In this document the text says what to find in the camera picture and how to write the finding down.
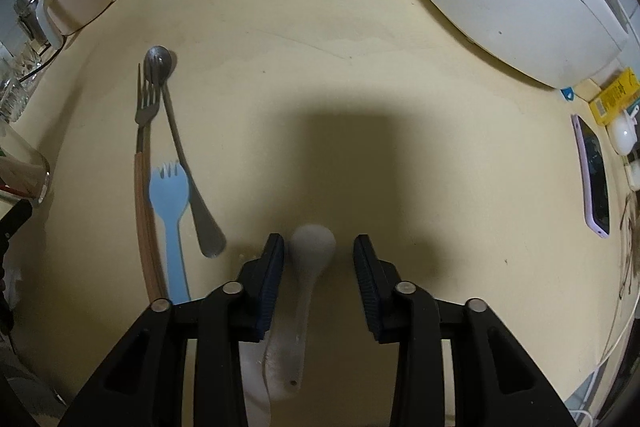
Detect phone in purple case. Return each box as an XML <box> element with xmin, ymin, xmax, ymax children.
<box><xmin>571</xmin><ymin>114</ymin><xmax>612</xmax><ymax>239</ymax></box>

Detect clear glass tumbler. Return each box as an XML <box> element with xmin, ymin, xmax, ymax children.
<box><xmin>0</xmin><ymin>42</ymin><xmax>32</xmax><ymax>124</ymax></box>

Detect yellow box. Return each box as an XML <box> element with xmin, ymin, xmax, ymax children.
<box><xmin>588</xmin><ymin>68</ymin><xmax>640</xmax><ymax>126</ymax></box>

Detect short white plastic spoon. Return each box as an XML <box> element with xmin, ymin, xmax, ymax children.
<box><xmin>291</xmin><ymin>224</ymin><xmax>337</xmax><ymax>392</ymax></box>

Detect light blue plastic fork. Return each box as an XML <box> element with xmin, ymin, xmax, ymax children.
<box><xmin>148</xmin><ymin>161</ymin><xmax>192</xmax><ymax>304</ymax></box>

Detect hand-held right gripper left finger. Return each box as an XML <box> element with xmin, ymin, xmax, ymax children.
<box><xmin>59</xmin><ymin>233</ymin><xmax>287</xmax><ymax>427</ymax></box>

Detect metal spoon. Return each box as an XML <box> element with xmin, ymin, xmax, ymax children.
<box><xmin>143</xmin><ymin>45</ymin><xmax>226</xmax><ymax>259</ymax></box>

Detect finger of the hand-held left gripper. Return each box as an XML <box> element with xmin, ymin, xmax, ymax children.
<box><xmin>0</xmin><ymin>199</ymin><xmax>34</xmax><ymax>258</ymax></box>

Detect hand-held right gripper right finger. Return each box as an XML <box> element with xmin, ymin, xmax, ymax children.
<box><xmin>352</xmin><ymin>234</ymin><xmax>578</xmax><ymax>427</ymax></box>

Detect clear glass bowl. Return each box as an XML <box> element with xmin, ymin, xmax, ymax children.
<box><xmin>0</xmin><ymin>122</ymin><xmax>52</xmax><ymax>206</ymax></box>

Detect white cable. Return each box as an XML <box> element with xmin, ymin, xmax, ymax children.
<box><xmin>569</xmin><ymin>301</ymin><xmax>640</xmax><ymax>427</ymax></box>

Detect fork with wooden handle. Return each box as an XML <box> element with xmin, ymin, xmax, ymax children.
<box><xmin>133</xmin><ymin>64</ymin><xmax>169</xmax><ymax>304</ymax></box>

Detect black pot cord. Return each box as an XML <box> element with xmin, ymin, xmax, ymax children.
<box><xmin>19</xmin><ymin>38</ymin><xmax>71</xmax><ymax>84</ymax></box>

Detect small white round object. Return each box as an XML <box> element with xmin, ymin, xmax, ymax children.
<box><xmin>610</xmin><ymin>104</ymin><xmax>640</xmax><ymax>156</ymax></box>

